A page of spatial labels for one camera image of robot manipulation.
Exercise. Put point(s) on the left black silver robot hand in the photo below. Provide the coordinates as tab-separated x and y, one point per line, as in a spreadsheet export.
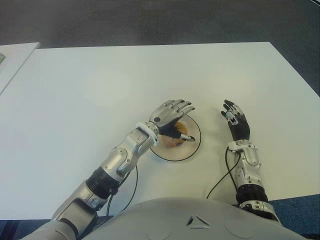
167	115

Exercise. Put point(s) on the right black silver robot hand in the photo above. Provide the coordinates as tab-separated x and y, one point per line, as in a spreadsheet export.
240	127

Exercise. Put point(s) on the yellow-red apple with sticker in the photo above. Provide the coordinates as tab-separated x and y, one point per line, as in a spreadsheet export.
172	143

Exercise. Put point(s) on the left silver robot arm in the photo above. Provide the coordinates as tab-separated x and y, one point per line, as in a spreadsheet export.
120	155

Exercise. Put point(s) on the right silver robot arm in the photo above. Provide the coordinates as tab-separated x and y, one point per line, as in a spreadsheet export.
251	155

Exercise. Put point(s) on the white plate with black rim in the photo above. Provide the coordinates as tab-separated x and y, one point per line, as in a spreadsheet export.
190	150

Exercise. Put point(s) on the grey robot torso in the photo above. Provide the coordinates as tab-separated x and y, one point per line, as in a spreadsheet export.
175	220

